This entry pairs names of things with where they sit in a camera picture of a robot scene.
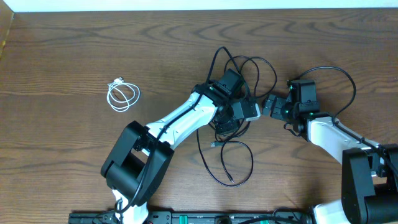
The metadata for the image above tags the black usb cable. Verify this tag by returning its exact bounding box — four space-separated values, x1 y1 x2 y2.
195 55 279 188

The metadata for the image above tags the white usb cable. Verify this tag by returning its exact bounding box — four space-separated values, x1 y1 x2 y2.
106 77 141 113

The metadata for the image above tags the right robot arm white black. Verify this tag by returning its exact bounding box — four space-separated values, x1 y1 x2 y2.
262 80 397 223

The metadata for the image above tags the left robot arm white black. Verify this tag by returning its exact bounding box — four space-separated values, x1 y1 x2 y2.
101 69 244 223

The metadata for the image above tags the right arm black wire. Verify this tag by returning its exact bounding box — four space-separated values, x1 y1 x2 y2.
287 65 398 178

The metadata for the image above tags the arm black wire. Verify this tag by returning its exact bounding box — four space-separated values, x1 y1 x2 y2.
287 65 398 178
113 45 242 218

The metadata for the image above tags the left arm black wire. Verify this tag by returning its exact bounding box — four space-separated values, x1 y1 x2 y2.
113 45 242 218

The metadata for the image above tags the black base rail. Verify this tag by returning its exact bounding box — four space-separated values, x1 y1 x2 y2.
68 210 315 224

